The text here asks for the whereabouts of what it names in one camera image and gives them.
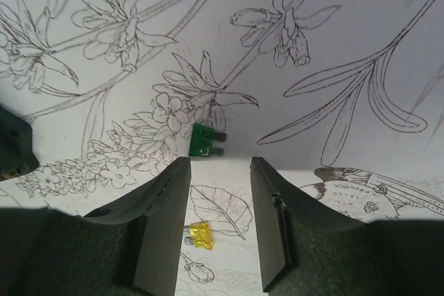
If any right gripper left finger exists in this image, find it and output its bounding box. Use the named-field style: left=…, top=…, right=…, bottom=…
left=83, top=157, right=191, bottom=295

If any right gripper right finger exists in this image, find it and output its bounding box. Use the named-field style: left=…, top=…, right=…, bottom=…
left=250, top=157, right=363, bottom=293

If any green blade fuse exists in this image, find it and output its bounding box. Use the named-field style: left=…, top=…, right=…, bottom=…
left=188, top=123, right=228, bottom=157

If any black fuse box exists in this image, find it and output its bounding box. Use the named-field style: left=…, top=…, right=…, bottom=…
left=0, top=107, right=40, bottom=181

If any yellow blade fuse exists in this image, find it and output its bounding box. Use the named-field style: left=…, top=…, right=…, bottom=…
left=183, top=222, right=214, bottom=250

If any floral printed table mat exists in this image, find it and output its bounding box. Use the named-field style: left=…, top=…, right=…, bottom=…
left=0, top=0, right=444, bottom=296

